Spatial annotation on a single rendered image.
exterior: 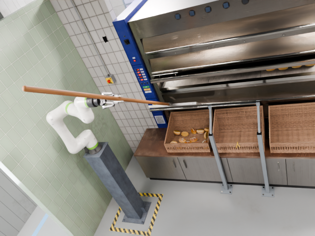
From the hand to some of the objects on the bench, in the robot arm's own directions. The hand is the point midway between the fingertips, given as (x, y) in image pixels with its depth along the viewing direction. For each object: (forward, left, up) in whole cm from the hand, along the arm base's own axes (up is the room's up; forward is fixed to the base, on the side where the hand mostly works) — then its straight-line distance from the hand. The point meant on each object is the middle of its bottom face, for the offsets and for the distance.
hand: (118, 99), depth 198 cm
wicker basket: (+1, +96, -137) cm, 168 cm away
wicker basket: (+120, +95, -137) cm, 206 cm away
